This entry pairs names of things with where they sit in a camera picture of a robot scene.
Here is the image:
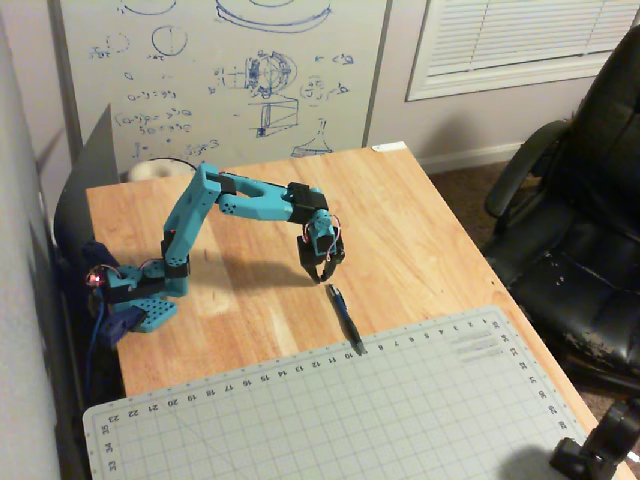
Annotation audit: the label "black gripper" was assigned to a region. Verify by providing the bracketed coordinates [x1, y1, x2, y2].
[296, 234, 347, 286]

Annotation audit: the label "blue pen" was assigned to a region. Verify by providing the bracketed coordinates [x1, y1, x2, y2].
[326, 283, 369, 356]

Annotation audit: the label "grey cutting mat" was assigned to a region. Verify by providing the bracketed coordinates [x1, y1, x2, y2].
[82, 304, 594, 480]

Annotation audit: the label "white filament spool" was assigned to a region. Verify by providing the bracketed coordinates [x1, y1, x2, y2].
[126, 157, 199, 183]

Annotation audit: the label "dark blue table clamp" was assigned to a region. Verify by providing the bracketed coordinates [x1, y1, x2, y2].
[81, 239, 119, 281]
[97, 306, 147, 349]

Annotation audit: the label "whiteboard with blue drawings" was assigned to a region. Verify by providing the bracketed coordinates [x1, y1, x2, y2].
[47, 0, 394, 177]

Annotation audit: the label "controller board with red light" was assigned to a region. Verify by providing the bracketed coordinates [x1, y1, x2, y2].
[83, 266, 109, 292]

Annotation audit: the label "dark grey panel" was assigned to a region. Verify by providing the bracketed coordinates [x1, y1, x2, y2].
[51, 102, 122, 261]

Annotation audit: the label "black leather office chair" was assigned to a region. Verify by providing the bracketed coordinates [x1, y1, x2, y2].
[483, 23, 640, 397]

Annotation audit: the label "white window blinds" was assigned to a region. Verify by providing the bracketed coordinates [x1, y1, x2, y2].
[405, 0, 640, 103]

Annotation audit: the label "red white servo wire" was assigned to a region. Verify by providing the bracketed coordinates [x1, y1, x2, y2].
[323, 213, 345, 262]

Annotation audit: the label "blue cable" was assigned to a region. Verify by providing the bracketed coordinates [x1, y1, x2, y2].
[83, 294, 109, 404]

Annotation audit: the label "black camera stand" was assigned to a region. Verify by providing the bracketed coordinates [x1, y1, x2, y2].
[549, 399, 640, 480]

